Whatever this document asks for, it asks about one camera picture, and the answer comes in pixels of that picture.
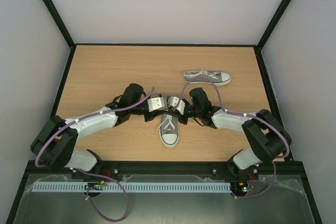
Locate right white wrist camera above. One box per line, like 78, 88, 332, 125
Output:
167, 96, 186, 115

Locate right circuit board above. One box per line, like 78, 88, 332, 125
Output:
230, 180, 255, 191

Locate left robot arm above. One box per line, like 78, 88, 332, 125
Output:
30, 83, 167, 172

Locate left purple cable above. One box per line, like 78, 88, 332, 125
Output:
34, 87, 162, 221

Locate circuit board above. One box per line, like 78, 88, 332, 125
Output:
230, 180, 255, 191
83, 180, 108, 190

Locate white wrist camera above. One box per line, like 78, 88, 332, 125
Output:
147, 97, 167, 112
167, 96, 186, 115

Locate grey sneaker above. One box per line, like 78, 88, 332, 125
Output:
156, 113, 179, 148

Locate light blue cable duct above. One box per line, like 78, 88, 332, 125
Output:
31, 182, 231, 193

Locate black aluminium frame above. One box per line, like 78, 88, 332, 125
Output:
6, 0, 322, 223

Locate left circuit board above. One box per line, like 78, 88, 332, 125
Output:
83, 180, 108, 190

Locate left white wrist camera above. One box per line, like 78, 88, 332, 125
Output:
147, 97, 167, 112

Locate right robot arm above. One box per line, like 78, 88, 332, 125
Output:
169, 88, 292, 178

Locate grey sneaker lying sideways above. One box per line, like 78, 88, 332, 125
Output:
183, 70, 232, 86

